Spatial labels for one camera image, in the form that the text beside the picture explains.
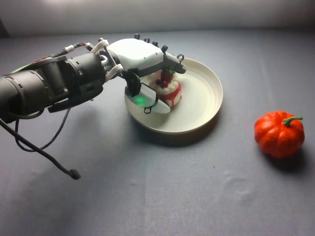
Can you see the toy strawberry cream cake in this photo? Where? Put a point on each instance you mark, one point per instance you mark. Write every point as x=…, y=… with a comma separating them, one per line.
x=172, y=94

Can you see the orange toy pumpkin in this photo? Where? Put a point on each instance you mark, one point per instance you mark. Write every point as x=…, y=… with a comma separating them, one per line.
x=278, y=137

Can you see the grey table cloth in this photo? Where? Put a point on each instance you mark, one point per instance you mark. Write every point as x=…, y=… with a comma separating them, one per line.
x=147, y=191

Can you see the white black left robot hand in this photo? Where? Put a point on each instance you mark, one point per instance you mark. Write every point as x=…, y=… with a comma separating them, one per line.
x=137, y=54

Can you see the round white plate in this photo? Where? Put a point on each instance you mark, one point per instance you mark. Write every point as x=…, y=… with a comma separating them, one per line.
x=201, y=98

